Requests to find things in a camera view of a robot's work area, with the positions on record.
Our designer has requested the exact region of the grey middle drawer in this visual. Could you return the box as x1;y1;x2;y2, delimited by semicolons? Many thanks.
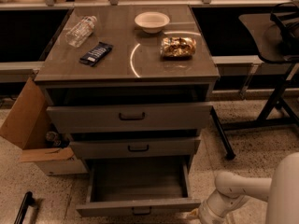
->
70;137;200;160

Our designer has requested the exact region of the grey drawer cabinet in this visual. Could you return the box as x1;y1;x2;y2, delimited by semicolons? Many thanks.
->
34;5;221;170

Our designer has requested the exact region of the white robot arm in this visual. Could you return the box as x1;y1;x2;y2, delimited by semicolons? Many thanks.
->
187;152;299;224

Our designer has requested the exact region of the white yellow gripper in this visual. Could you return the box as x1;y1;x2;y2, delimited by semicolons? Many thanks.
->
186;201;224;224

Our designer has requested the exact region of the white paper bowl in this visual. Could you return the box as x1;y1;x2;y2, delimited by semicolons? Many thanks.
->
135;12;170;34

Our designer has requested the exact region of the golden foil snack bag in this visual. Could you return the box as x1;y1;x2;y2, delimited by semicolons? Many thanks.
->
161;36;197;58

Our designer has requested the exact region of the grey drawer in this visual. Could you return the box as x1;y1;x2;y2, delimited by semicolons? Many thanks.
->
70;137;200;160
77;156;200;217
47;103;211;133

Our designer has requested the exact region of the clear plastic water bottle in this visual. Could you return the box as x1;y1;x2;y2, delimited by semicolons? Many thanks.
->
65;16;97;48

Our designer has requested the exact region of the grey bottom drawer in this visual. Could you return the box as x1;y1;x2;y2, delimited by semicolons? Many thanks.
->
77;156;200;217

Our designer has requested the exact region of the black desk with frame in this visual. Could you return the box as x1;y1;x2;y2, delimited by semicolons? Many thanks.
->
210;14;299;160

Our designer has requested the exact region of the open cardboard box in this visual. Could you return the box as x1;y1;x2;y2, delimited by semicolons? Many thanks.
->
0;78;87;175

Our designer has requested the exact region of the dark blue snack bar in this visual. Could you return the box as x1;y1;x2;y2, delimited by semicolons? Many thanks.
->
79;42;113;66

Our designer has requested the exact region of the grey top drawer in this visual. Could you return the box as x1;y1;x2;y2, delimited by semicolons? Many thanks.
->
47;103;211;133

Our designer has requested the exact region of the black bar on floor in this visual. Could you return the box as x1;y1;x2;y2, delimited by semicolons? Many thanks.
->
14;191;36;224

